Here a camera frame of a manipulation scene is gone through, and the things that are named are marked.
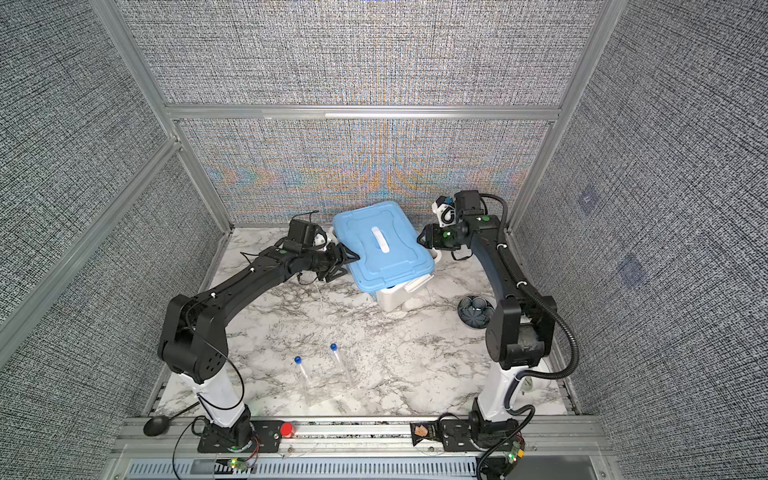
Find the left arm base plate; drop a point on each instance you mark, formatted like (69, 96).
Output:
(263, 436)

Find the red emergency stop button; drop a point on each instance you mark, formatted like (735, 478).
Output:
(287, 430)

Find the white plastic storage bin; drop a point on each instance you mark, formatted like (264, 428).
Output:
(392, 297)

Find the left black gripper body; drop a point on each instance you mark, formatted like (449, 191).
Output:
(324, 263)

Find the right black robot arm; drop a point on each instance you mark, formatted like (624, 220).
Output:
(520, 331)

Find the blue capped test tube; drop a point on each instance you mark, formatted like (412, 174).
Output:
(341, 363)
(302, 373)

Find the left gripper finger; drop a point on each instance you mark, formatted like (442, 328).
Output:
(334, 273)
(344, 255)

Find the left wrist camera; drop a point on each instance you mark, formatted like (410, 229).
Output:
(320, 240)

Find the dark patterned ceramic bowl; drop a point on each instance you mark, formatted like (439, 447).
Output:
(475, 312)

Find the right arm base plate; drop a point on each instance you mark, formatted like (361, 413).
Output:
(455, 435)

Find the brown tag on rail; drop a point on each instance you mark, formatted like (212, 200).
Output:
(424, 431)

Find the black round microphone puck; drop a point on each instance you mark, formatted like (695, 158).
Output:
(156, 426)

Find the blue plastic bin lid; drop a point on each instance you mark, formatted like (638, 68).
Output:
(386, 243)

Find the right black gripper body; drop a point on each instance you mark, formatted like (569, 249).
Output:
(444, 238)

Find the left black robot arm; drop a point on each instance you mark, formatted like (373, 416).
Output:
(193, 341)

